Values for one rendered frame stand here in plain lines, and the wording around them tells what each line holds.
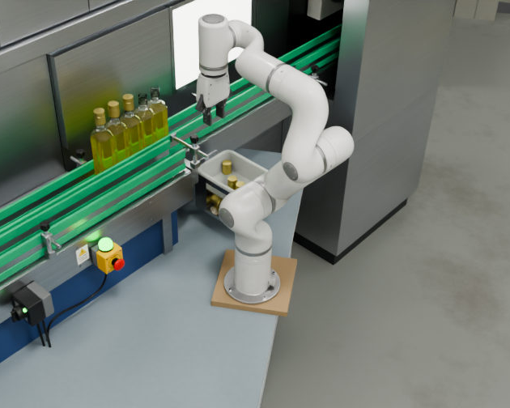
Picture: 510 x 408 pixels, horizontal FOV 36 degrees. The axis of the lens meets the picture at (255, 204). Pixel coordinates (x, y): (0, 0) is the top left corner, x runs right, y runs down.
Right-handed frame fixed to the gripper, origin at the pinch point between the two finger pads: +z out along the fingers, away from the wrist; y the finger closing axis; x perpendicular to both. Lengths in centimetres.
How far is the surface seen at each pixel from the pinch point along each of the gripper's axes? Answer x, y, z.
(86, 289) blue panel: -16, 43, 54
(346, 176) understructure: -8, -90, 78
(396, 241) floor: 2, -129, 136
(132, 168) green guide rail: -23.7, 14.0, 25.1
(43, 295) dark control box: -7, 63, 36
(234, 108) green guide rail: -26, -37, 27
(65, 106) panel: -42.0, 23.5, 4.9
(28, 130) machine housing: -45, 36, 9
